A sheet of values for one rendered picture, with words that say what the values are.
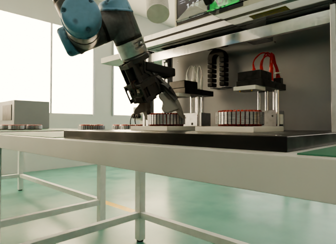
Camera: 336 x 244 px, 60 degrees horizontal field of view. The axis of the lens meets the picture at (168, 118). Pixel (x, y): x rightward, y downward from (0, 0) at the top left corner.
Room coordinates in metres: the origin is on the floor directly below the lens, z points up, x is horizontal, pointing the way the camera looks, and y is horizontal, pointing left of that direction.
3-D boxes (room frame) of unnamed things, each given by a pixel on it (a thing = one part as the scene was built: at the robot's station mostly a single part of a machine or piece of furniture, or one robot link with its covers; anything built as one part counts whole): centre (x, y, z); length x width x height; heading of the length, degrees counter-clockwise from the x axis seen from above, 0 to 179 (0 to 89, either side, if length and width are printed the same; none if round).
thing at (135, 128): (0.86, 0.00, 0.78); 0.15 x 0.15 x 0.01; 46
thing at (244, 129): (0.69, -0.17, 0.78); 0.15 x 0.15 x 0.01; 46
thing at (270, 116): (0.80, -0.27, 0.80); 0.07 x 0.05 x 0.06; 46
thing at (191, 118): (0.96, -0.10, 0.80); 0.07 x 0.05 x 0.06; 46
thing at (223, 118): (0.69, -0.17, 0.80); 0.11 x 0.11 x 0.04
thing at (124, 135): (0.79, -0.09, 0.76); 0.64 x 0.47 x 0.02; 46
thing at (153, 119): (0.86, 0.01, 0.80); 0.11 x 0.11 x 0.04
